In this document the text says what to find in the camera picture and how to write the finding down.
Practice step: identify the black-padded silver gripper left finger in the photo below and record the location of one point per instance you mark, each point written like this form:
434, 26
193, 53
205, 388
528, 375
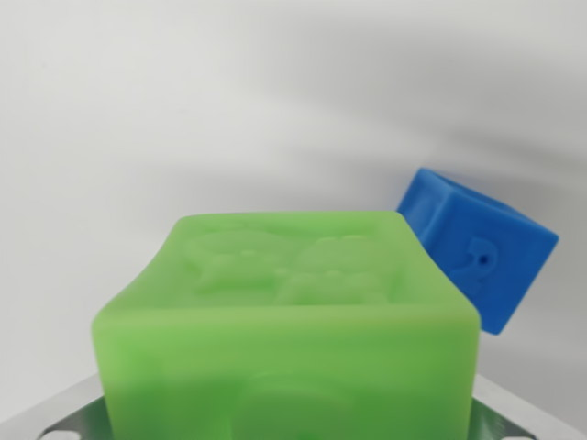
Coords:
59, 412

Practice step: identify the black-padded silver gripper right finger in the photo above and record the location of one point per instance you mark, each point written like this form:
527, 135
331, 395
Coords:
518, 412

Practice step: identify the green embossed cube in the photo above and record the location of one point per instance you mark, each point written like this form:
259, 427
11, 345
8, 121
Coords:
284, 348

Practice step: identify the blue embossed cube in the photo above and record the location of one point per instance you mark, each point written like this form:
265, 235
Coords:
486, 238

